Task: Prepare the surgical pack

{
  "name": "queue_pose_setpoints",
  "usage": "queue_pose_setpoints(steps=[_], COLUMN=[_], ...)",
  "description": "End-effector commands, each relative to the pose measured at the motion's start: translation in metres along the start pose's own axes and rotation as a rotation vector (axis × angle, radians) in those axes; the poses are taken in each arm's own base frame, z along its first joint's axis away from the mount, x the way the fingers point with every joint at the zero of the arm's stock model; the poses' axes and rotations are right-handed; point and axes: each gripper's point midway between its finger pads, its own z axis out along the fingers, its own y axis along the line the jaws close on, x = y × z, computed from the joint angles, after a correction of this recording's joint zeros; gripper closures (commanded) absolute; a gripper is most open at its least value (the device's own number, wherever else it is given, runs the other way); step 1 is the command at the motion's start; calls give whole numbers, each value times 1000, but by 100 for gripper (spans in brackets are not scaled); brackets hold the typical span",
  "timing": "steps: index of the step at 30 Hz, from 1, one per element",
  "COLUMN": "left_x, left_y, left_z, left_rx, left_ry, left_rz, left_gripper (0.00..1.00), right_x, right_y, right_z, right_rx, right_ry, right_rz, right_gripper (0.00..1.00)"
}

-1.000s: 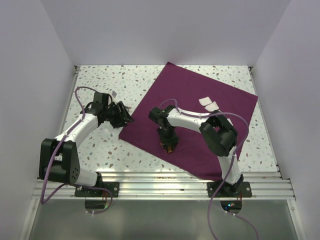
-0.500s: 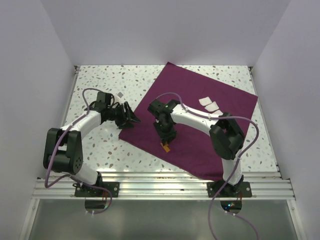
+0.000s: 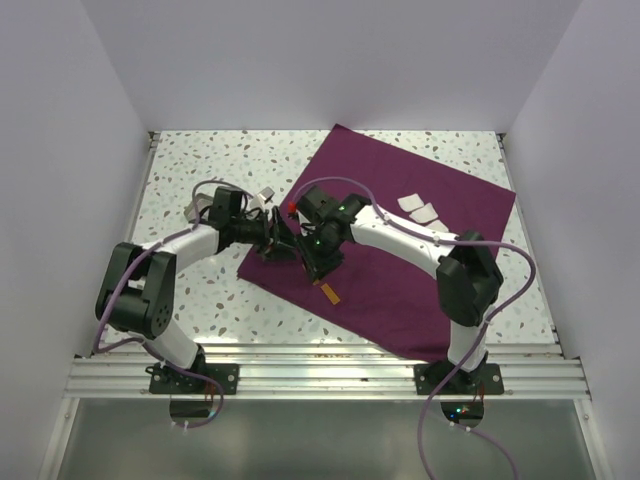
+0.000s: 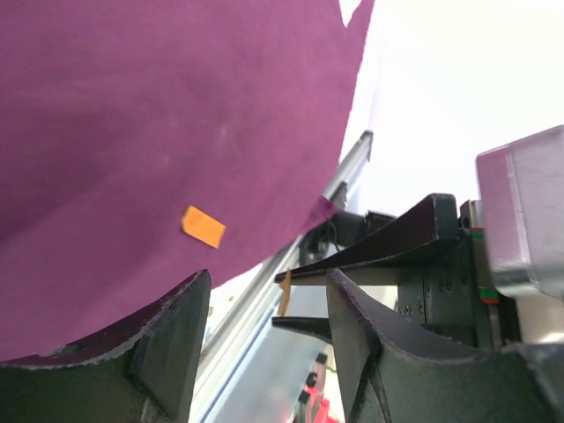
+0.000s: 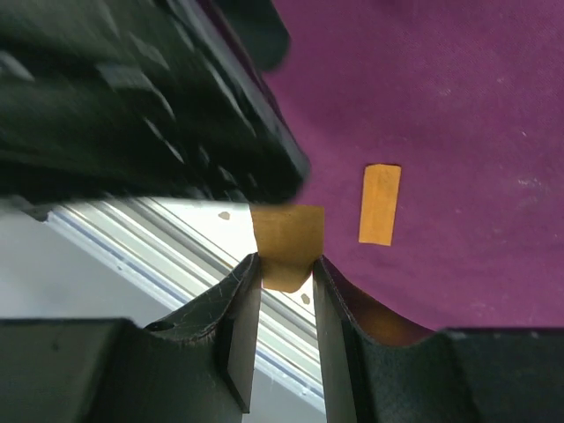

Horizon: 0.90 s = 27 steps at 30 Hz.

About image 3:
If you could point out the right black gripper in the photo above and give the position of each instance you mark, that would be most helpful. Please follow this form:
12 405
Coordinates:
318 266

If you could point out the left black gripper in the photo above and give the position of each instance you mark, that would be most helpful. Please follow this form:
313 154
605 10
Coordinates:
274 250

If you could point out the white gauze pad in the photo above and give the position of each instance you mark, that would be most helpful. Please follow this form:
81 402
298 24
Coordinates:
438 226
425 214
410 203

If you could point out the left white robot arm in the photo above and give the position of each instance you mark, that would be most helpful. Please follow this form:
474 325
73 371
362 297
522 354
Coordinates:
136 300

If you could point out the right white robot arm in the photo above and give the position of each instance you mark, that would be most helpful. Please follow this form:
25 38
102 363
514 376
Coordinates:
467 276

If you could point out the purple cloth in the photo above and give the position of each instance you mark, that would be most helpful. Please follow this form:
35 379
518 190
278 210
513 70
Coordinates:
383 298

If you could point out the metal instrument tray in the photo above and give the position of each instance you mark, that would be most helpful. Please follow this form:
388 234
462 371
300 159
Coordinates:
197 205

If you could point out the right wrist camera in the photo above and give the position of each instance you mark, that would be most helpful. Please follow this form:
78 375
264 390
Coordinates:
313 207

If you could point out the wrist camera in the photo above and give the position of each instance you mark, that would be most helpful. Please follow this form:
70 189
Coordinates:
230 204
313 207

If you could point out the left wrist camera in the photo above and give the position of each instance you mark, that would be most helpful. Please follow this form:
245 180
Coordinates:
230 204

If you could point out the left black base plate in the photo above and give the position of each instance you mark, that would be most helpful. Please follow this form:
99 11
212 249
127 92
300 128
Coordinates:
209 379

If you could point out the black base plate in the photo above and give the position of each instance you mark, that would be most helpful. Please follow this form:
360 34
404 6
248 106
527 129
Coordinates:
209 379
485 379

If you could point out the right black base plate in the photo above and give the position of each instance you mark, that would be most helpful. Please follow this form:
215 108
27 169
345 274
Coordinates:
485 379

